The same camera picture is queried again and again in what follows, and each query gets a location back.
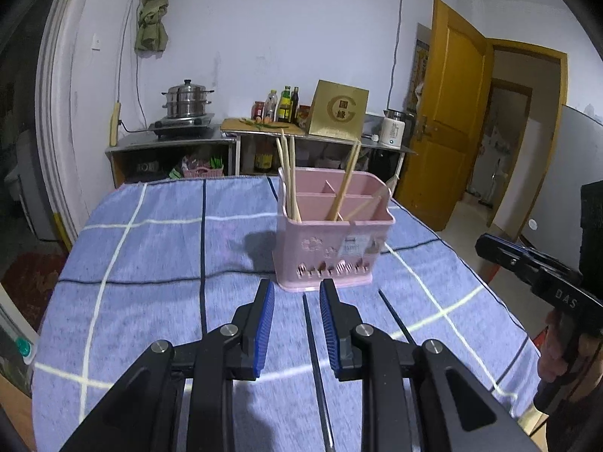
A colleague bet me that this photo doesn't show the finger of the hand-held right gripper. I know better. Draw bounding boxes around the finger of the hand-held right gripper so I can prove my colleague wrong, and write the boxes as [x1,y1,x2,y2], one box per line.
[475,234,542,289]
[500,238,585,283]

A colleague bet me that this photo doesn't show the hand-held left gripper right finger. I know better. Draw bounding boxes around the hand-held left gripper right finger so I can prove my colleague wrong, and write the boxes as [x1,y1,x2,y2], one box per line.
[319,279,542,452]

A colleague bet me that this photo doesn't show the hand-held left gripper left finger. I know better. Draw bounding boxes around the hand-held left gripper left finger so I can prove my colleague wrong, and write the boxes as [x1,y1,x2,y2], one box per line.
[59,279,275,452]

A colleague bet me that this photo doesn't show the black chopstick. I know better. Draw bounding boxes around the black chopstick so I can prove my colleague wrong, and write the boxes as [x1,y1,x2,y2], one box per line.
[378,290,417,346]
[302,293,335,452]

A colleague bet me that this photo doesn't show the pink plastic utensil basket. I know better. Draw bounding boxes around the pink plastic utensil basket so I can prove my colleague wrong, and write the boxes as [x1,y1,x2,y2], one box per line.
[272,167,395,291]

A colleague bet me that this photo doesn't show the wooden chopstick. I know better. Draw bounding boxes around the wooden chopstick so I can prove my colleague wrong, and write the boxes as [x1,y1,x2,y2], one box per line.
[288,136,298,220]
[345,195,384,221]
[331,142,363,222]
[275,137,302,222]

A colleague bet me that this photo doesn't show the person's right hand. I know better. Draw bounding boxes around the person's right hand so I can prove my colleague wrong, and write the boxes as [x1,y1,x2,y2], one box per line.
[538,310,603,388]

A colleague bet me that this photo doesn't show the blue checked blanket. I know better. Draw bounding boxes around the blue checked blanket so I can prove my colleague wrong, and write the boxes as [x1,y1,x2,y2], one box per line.
[31,175,542,452]

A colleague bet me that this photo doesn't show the yellow wooden door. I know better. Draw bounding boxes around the yellow wooden door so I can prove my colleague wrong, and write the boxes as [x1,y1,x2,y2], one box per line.
[395,0,493,232]

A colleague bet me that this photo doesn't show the white electric kettle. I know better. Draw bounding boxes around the white electric kettle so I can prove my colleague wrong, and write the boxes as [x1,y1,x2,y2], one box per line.
[379,108,416,150]

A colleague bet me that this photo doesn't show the small pink storage basket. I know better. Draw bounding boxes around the small pink storage basket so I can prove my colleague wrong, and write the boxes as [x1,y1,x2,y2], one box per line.
[181,164,225,180]

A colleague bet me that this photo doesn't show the wooden cutting board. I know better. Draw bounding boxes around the wooden cutting board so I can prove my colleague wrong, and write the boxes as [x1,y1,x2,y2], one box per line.
[220,117,307,135]

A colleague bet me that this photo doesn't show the gold gift box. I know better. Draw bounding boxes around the gold gift box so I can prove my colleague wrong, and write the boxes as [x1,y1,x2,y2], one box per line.
[306,79,371,142]

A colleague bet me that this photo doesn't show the black induction cooker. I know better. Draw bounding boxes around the black induction cooker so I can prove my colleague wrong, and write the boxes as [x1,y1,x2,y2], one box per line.
[149,113,216,140]

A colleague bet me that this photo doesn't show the metal kitchen shelf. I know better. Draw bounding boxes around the metal kitchen shelf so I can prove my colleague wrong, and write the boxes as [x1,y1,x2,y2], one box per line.
[104,118,418,190]

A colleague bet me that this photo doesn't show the red floor mat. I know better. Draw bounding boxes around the red floor mat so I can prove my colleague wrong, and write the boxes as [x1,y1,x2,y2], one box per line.
[0,251,67,331]

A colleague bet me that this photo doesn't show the steel steamer pot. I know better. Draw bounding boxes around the steel steamer pot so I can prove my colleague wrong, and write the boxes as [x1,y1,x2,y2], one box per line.
[161,79,215,119]

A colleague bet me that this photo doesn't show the green hanging cloth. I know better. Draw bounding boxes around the green hanging cloth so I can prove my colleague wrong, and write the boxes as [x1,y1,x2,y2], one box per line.
[134,0,171,53]

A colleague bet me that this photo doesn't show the yellow door frame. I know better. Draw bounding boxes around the yellow door frame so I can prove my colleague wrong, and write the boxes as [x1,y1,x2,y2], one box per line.
[484,39,569,246]

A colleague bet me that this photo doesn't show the wall calendar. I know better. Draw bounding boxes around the wall calendar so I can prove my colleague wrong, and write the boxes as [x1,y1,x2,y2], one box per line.
[412,23,432,109]

